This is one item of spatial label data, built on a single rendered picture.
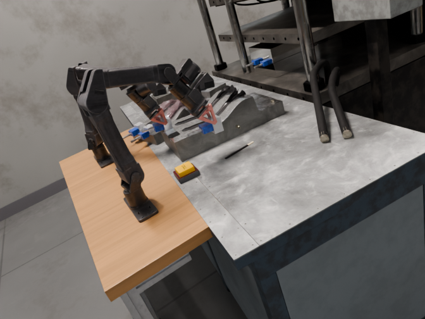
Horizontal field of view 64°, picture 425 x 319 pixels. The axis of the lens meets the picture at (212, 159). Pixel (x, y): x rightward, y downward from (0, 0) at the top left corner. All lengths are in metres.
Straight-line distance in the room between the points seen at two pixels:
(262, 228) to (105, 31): 3.14
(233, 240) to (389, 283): 0.62
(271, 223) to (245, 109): 0.64
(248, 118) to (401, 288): 0.83
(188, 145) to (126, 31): 2.59
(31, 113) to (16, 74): 0.38
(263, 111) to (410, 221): 0.68
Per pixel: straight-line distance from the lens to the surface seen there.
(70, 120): 3.76
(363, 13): 1.57
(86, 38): 3.73
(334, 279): 1.12
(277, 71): 2.11
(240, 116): 1.41
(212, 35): 2.70
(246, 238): 0.88
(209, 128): 1.23
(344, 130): 1.21
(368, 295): 1.28
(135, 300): 1.02
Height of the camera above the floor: 1.37
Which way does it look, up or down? 26 degrees down
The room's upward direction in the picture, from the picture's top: 19 degrees counter-clockwise
